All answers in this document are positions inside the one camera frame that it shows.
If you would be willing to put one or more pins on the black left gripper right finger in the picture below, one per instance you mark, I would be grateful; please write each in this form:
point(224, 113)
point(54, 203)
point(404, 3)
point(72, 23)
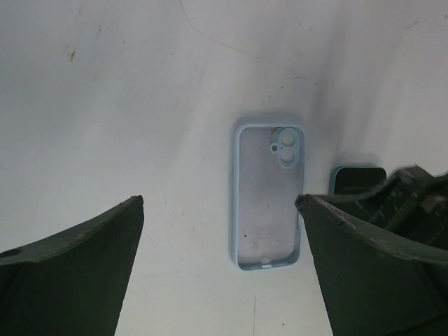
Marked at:
point(374, 282)

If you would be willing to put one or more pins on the black phone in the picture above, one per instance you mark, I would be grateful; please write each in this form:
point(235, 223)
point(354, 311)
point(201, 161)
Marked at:
point(348, 180)

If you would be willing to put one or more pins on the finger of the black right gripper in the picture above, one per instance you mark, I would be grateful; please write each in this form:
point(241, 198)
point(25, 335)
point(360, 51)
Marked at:
point(412, 204)

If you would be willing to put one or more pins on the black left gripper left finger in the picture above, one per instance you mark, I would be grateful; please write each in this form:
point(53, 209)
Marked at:
point(73, 282)

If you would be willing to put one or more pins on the light blue phone case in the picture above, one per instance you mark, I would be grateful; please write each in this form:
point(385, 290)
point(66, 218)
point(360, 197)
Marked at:
point(268, 173)

